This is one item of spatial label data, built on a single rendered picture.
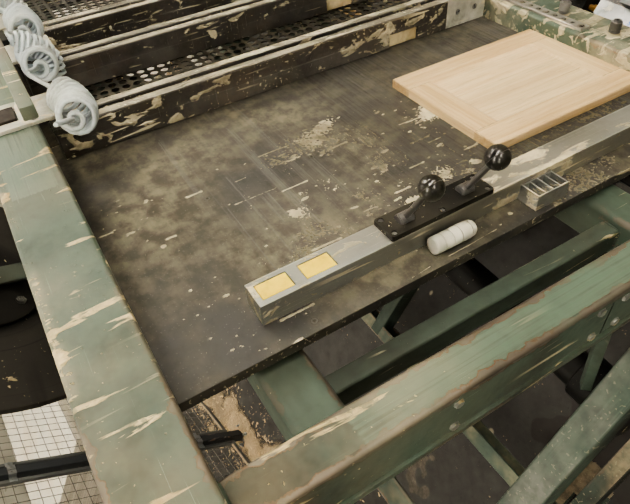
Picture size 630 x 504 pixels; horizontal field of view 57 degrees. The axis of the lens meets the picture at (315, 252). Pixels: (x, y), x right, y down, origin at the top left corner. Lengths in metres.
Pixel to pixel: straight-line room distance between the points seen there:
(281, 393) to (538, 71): 0.91
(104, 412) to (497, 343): 0.45
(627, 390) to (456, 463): 1.34
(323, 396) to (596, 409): 0.84
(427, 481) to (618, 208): 1.91
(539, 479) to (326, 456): 0.99
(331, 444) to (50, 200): 0.57
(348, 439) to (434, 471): 2.11
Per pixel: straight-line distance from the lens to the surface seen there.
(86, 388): 0.69
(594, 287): 0.83
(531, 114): 1.21
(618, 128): 1.17
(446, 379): 0.69
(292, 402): 0.78
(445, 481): 2.73
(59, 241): 0.88
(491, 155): 0.85
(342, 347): 3.04
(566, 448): 1.53
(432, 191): 0.77
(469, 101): 1.24
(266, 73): 1.31
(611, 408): 1.47
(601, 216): 1.11
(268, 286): 0.80
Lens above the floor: 2.16
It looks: 42 degrees down
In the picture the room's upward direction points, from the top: 84 degrees counter-clockwise
